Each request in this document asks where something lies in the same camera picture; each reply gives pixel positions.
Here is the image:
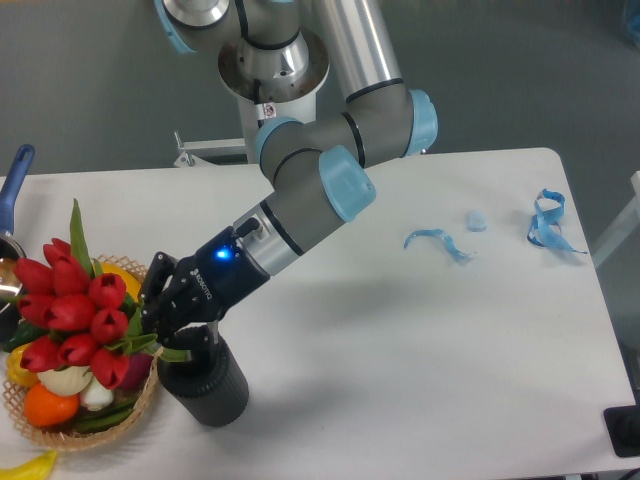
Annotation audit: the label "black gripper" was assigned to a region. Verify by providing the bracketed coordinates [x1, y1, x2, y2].
[139, 226, 269, 363]

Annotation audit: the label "dark grey ribbed vase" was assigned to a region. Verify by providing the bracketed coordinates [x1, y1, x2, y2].
[157, 336, 249, 428]

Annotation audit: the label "red tulip bouquet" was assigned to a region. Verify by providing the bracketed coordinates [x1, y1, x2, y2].
[1, 203, 189, 390]

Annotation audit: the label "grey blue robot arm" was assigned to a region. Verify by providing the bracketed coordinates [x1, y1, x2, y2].
[141, 1, 438, 361]

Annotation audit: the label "yellow squash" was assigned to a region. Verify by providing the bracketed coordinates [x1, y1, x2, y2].
[100, 262, 141, 300]

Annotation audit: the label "purple sweet potato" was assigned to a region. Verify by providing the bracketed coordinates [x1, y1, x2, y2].
[118, 353, 153, 391]

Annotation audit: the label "green bok choy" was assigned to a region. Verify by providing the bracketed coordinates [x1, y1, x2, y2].
[80, 377, 115, 412]

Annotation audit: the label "white garlic bulb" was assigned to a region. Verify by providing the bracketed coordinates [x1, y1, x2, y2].
[37, 366, 93, 397]

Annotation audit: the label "green bean pods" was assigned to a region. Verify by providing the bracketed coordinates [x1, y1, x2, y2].
[74, 398, 137, 434]

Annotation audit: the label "green cucumber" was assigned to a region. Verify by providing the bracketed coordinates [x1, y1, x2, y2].
[3, 320, 48, 353]

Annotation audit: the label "orange fruit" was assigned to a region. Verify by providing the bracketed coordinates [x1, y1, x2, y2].
[23, 383, 80, 427]

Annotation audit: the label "yellow bell pepper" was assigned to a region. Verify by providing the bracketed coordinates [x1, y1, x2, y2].
[6, 343, 39, 388]

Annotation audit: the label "woven wicker basket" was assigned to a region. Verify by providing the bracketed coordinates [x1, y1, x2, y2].
[2, 254, 164, 452]

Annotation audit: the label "yellow banana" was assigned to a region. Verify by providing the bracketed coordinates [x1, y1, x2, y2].
[1, 450, 58, 480]

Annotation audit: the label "small blue tape strip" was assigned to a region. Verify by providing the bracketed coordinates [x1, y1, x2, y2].
[403, 229, 477, 262]

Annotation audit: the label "blue ribbon strip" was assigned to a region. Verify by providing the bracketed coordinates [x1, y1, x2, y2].
[526, 189, 587, 254]

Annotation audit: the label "black device at edge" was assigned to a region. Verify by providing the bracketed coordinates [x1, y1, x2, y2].
[603, 405, 639, 458]

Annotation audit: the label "blue object top right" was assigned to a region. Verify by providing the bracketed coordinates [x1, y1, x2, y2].
[621, 0, 640, 48]

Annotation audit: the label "white metal table frame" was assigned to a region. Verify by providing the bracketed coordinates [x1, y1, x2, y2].
[174, 131, 248, 167]

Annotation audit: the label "blue handled saucepan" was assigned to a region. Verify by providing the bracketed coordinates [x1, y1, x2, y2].
[1, 144, 35, 343]

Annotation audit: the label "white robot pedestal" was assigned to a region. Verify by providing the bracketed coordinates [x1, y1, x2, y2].
[218, 27, 329, 163]

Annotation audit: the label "white frame right edge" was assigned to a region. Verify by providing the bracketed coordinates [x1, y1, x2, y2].
[591, 171, 639, 269]

